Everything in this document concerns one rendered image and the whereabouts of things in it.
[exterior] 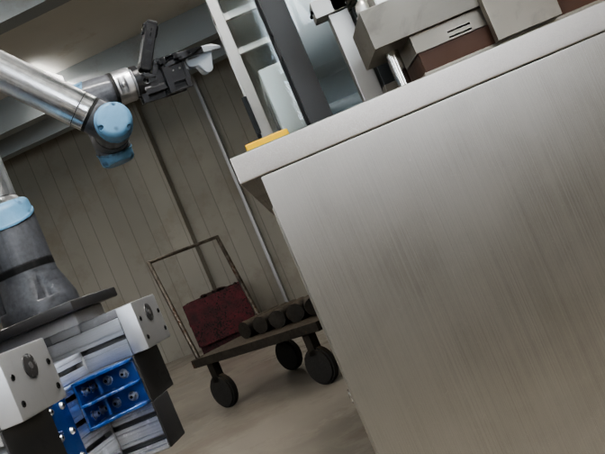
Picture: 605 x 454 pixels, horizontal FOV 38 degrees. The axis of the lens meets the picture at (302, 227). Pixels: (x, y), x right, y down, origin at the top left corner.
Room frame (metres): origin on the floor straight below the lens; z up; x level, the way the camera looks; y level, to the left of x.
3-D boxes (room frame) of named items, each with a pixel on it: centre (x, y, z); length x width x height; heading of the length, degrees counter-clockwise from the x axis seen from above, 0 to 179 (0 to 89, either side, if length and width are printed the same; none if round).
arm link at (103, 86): (1.88, 0.31, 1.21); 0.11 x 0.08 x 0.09; 107
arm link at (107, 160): (1.86, 0.30, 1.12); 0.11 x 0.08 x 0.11; 17
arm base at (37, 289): (1.67, 0.52, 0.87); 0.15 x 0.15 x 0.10
